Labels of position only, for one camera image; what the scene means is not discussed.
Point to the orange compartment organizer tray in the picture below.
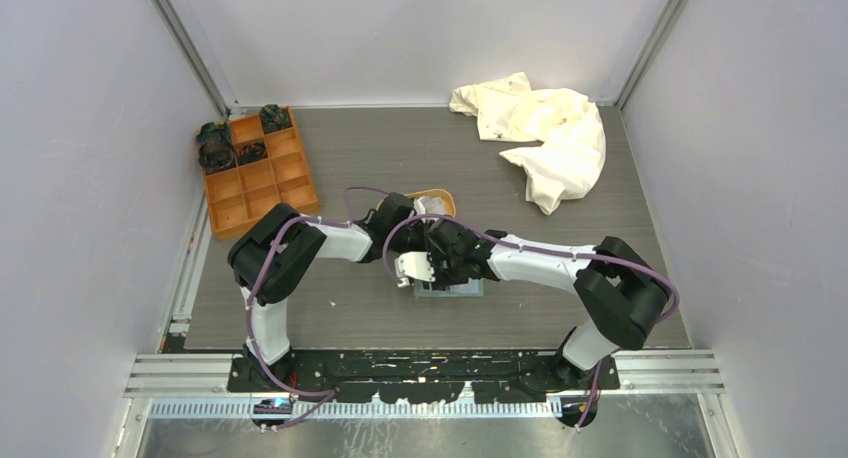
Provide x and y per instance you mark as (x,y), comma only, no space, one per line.
(245,179)

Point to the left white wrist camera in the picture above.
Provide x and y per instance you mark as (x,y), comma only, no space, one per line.
(429,205)

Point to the dark bundle top compartment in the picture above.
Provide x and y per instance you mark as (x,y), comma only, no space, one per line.
(274,118)

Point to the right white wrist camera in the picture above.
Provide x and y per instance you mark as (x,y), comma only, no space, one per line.
(414,267)

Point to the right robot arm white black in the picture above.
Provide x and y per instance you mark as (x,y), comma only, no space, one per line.
(623,296)

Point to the tan oval card tray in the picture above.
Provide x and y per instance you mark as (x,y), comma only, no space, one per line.
(404,201)

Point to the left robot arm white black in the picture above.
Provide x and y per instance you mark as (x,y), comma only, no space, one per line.
(271,259)

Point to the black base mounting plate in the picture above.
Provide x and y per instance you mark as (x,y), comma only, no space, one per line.
(438,376)

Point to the dark bundle outside tray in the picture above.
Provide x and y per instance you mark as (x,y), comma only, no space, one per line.
(213,131)

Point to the cream crumpled cloth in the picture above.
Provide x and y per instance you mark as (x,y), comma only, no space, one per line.
(558,132)

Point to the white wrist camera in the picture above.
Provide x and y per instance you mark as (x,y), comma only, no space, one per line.
(429,205)
(414,267)

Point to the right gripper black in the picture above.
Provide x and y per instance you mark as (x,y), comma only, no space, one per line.
(440,279)

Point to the green card holder wallet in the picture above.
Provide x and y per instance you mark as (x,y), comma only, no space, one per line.
(474,288)

